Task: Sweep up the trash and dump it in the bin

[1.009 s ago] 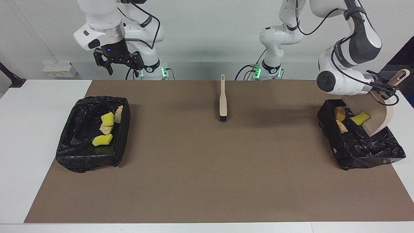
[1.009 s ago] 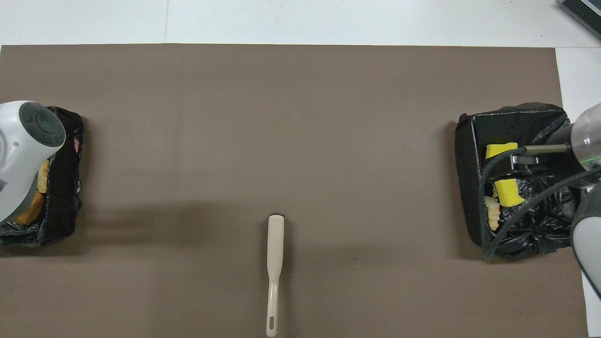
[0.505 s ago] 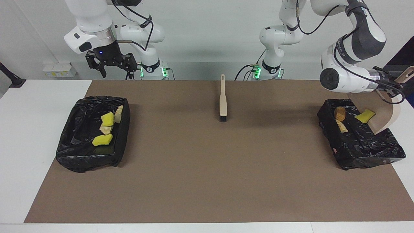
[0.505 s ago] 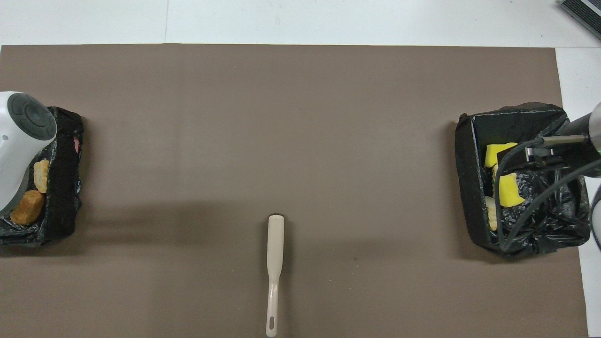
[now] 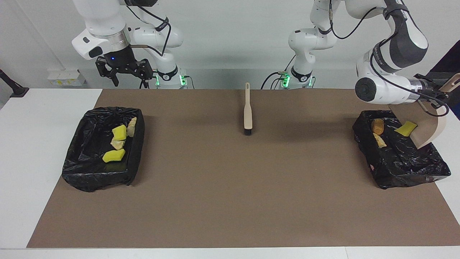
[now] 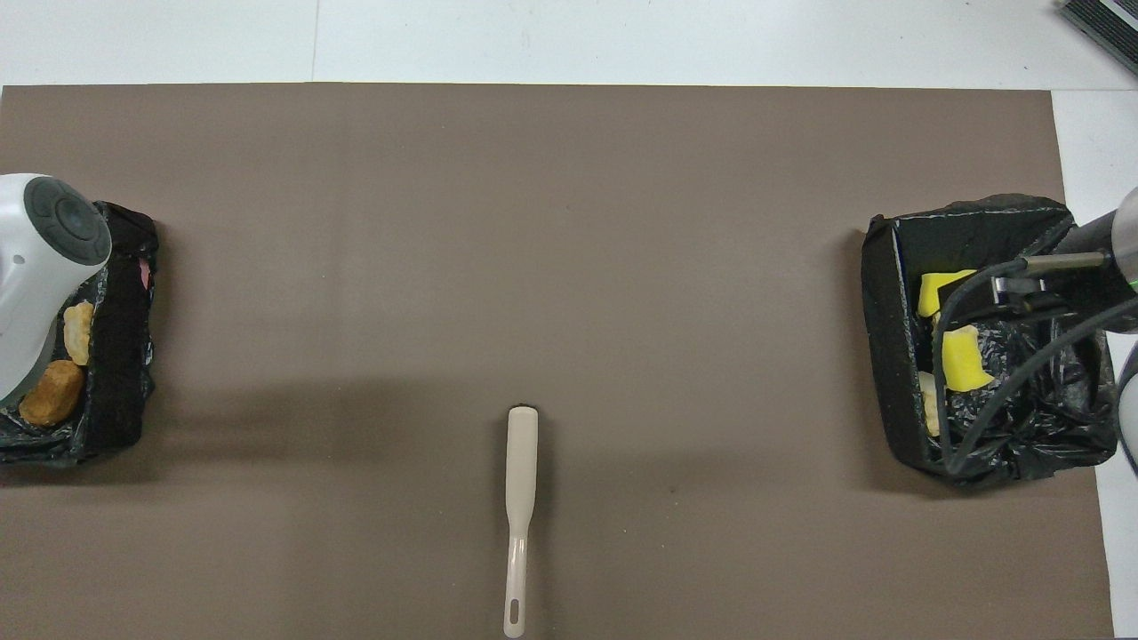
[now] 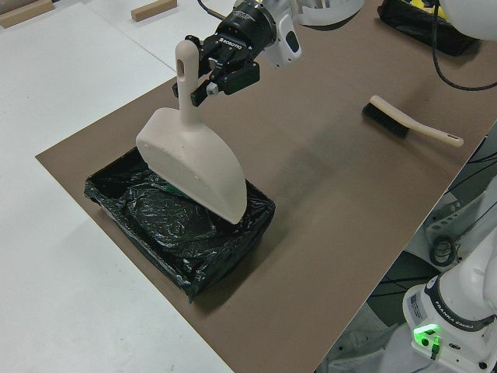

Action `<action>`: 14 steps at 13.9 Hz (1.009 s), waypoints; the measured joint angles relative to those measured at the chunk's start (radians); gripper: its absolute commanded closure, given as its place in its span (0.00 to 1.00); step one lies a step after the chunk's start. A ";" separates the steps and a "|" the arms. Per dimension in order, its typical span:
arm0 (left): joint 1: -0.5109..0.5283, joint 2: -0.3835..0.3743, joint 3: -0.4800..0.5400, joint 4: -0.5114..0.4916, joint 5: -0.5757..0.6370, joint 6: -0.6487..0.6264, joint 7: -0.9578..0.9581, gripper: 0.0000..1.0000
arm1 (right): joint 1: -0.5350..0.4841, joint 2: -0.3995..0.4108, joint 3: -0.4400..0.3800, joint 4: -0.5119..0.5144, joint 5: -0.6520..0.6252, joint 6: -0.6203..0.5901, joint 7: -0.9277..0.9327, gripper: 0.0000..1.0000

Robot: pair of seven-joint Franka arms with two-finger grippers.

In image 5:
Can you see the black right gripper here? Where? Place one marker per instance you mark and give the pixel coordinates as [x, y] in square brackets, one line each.
[124, 63]

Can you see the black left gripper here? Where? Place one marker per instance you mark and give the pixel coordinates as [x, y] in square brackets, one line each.
[427, 86]

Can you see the beige plastic dustpan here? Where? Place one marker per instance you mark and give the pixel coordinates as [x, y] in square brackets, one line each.
[427, 126]

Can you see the pale beige sponge chunk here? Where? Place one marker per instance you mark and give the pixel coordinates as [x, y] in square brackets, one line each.
[132, 126]

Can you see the small yellow sponge piece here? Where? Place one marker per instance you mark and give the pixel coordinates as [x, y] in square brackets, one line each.
[406, 128]

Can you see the yellow green scouring sponge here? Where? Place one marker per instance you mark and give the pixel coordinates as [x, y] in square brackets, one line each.
[119, 132]

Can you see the thick beige sponge chunk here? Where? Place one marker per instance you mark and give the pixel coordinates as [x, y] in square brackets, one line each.
[117, 144]

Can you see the brown bread roll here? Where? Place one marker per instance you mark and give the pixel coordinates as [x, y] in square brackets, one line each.
[377, 126]

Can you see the striped croissant bread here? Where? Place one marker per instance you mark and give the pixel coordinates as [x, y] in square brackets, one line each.
[379, 140]

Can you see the curved yellow sponge piece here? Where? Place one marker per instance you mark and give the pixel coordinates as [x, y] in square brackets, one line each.
[114, 155]

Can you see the beige hand brush black bristles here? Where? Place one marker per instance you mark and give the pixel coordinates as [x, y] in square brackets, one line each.
[248, 111]

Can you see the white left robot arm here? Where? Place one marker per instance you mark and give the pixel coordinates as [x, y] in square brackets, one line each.
[391, 54]

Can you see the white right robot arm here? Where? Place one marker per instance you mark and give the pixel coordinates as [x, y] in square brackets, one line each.
[104, 21]

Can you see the black bag lined bin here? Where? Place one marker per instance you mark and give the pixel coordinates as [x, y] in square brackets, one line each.
[406, 165]
[90, 172]

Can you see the black stand pole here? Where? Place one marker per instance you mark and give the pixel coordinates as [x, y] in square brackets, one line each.
[440, 91]
[14, 88]

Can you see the brown paper table mat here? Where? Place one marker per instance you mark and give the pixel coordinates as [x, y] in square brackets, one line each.
[215, 198]

